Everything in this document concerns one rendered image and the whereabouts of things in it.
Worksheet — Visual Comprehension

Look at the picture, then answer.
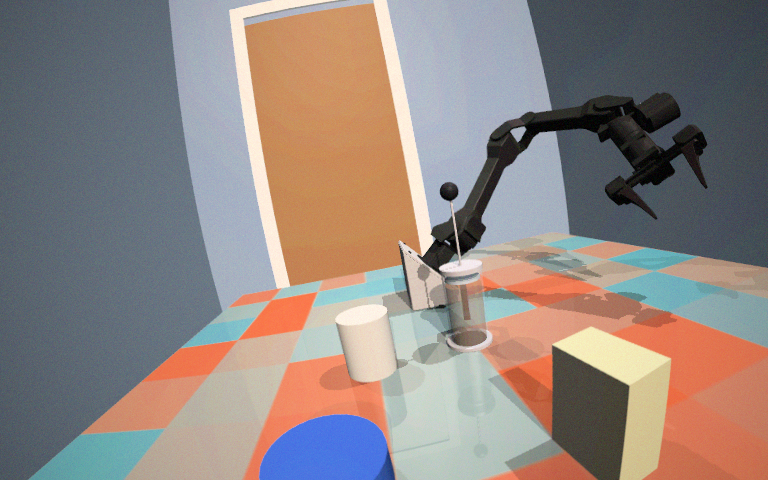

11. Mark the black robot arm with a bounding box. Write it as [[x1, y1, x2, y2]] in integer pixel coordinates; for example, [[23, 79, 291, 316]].
[[417, 92, 681, 274]]

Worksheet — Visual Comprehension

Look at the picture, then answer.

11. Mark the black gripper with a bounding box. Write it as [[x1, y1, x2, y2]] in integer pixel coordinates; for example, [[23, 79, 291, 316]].
[[605, 124, 708, 219]]

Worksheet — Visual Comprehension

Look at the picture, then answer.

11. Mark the cream cylinder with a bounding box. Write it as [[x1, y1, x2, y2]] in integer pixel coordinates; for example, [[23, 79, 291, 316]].
[[335, 305, 397, 382]]

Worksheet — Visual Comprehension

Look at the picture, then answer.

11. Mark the french press coffee maker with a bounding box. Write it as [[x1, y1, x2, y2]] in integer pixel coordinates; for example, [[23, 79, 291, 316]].
[[439, 182, 493, 353]]

